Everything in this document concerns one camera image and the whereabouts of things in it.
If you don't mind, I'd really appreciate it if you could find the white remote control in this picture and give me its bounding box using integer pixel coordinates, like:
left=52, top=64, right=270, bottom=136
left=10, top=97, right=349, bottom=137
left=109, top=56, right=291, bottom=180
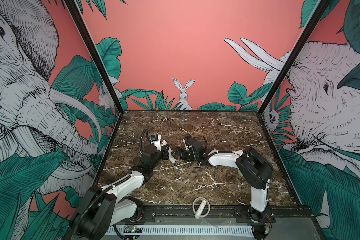
left=161, top=140, right=177, bottom=165

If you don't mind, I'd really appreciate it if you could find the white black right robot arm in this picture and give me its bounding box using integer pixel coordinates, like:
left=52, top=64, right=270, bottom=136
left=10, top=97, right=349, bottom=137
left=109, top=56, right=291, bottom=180
left=169, top=136, right=274, bottom=223

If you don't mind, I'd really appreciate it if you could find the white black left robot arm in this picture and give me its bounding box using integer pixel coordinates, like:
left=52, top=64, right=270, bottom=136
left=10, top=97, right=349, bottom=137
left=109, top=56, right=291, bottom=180
left=69, top=143, right=173, bottom=240

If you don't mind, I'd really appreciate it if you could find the small green circuit board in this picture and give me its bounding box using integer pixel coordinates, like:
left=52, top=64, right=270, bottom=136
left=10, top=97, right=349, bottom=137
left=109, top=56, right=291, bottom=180
left=124, top=226, right=143, bottom=234

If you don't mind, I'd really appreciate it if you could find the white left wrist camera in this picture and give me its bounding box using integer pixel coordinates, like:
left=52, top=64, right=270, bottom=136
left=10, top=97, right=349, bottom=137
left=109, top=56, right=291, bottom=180
left=151, top=134, right=161, bottom=151

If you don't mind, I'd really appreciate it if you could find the white ring with handle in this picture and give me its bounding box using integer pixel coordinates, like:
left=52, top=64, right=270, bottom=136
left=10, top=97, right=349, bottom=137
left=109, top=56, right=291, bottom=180
left=192, top=197, right=211, bottom=220

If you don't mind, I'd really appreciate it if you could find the white slotted cable duct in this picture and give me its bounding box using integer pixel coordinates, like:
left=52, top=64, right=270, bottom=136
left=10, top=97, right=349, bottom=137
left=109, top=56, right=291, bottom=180
left=107, top=225, right=254, bottom=238

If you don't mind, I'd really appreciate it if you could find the black left corner frame post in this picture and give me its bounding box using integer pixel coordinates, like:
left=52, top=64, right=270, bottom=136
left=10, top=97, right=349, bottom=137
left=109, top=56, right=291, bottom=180
left=64, top=0, right=124, bottom=114

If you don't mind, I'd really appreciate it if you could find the black corner frame post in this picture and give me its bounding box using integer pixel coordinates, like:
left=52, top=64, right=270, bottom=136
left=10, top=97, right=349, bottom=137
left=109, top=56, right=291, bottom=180
left=64, top=0, right=124, bottom=114
left=257, top=0, right=331, bottom=115

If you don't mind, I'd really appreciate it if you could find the black right corner frame post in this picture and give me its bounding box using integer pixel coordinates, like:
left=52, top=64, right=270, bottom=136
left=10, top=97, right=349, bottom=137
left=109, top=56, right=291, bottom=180
left=257, top=0, right=331, bottom=115

